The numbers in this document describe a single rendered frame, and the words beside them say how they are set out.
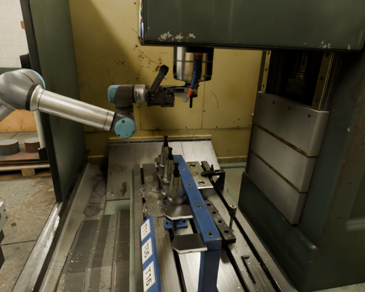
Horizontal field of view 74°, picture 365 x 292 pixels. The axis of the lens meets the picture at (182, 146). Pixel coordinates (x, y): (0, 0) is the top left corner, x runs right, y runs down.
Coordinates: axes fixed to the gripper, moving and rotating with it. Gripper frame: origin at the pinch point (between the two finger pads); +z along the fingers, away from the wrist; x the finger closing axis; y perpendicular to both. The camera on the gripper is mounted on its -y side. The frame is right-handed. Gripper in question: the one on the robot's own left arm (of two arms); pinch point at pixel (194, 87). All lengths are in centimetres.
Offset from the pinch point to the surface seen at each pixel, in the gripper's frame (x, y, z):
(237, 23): 30.9, -20.8, 10.4
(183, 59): 6.9, -11.4, -4.2
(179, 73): 6.1, -6.2, -5.9
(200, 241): 60, 25, -1
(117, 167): -67, 69, -57
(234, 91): -111, 20, 38
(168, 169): 34.9, 19.6, -9.2
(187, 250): 63, 25, -4
